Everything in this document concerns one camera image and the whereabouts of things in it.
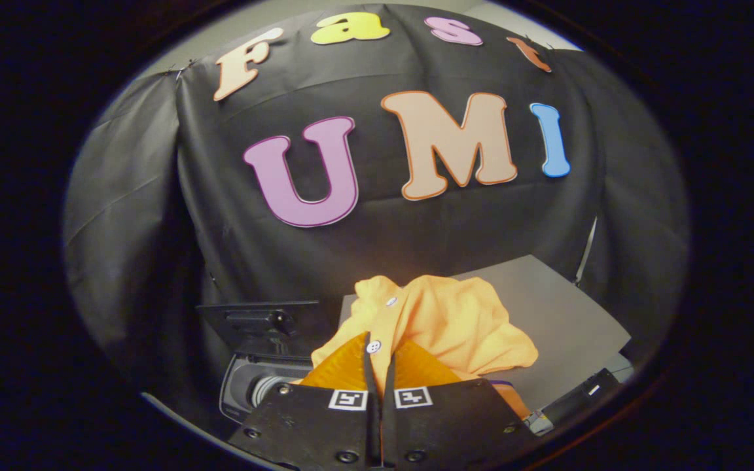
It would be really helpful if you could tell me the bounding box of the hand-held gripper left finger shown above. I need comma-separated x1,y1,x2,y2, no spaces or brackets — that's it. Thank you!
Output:
228,332,382,469

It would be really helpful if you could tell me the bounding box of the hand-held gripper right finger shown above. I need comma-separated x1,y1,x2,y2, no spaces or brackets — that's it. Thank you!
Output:
381,337,539,469

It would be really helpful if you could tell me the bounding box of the grey cabinet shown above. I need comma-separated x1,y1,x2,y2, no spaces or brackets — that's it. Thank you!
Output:
338,255,633,413

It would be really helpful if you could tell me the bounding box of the black backdrop cloth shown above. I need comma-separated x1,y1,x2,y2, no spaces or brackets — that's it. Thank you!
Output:
63,3,691,419

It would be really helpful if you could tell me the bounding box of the black box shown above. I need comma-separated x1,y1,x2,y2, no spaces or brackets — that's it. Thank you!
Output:
541,368,621,427

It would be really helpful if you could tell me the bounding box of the orange shirt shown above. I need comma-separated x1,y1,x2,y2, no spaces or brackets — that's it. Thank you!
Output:
312,275,540,419

